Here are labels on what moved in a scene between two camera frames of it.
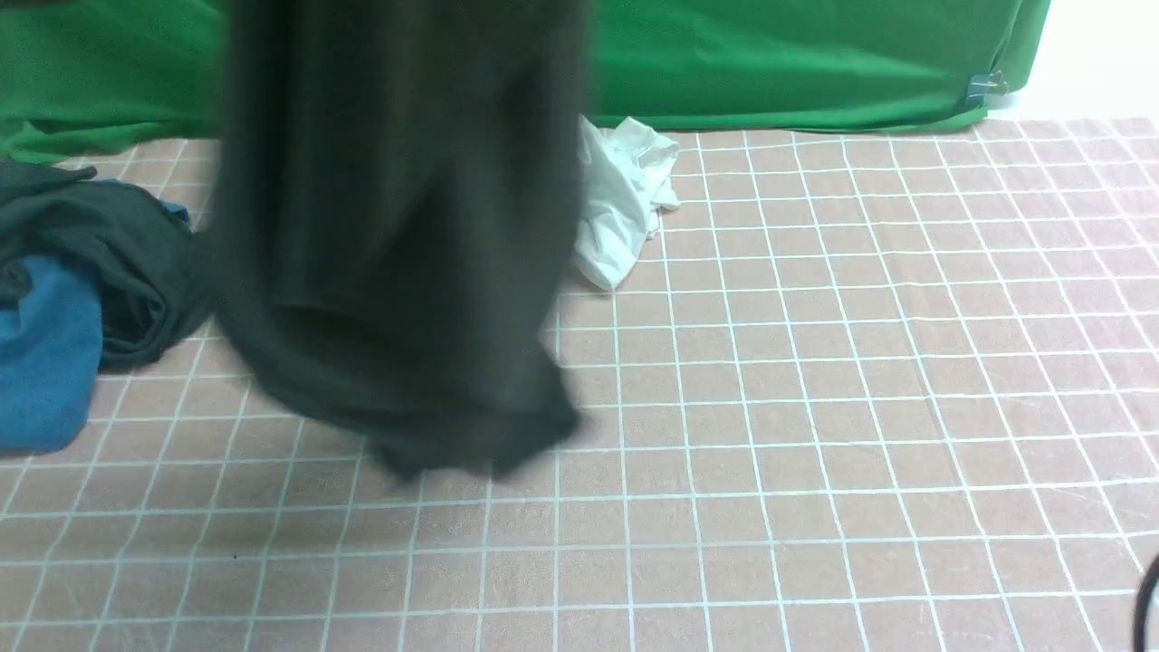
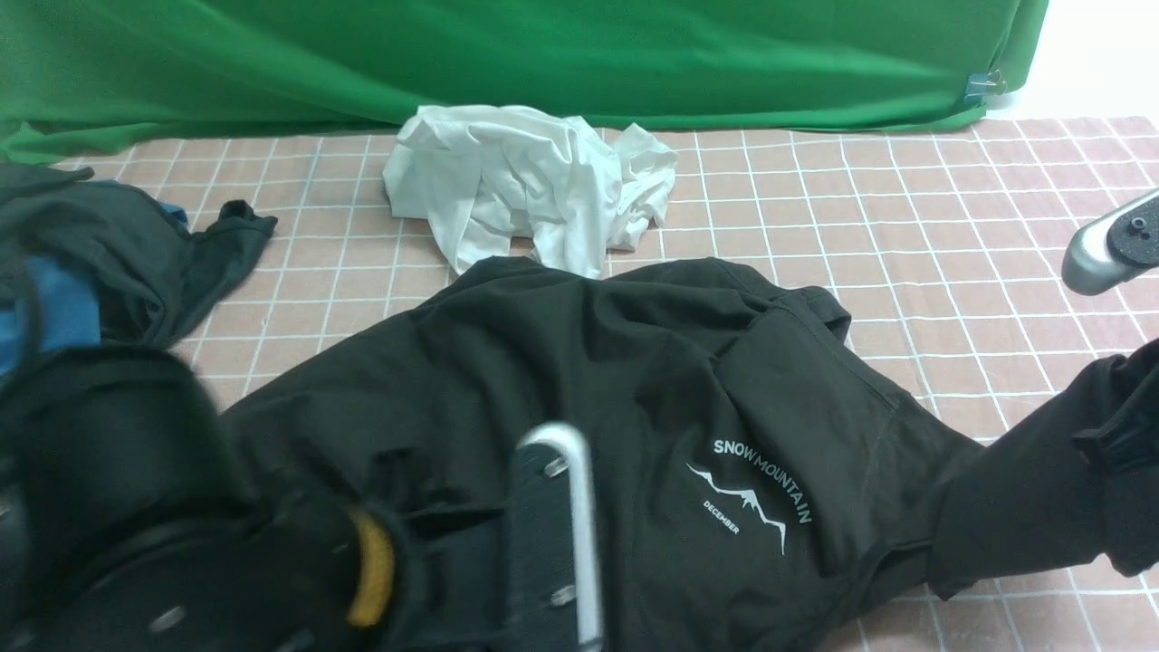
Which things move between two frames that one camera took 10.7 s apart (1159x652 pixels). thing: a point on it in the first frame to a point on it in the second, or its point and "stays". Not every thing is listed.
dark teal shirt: x=152 y=269 stays
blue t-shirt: x=51 y=349 stays
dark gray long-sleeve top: x=399 y=216 to x=761 y=491
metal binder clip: x=982 y=85 stays
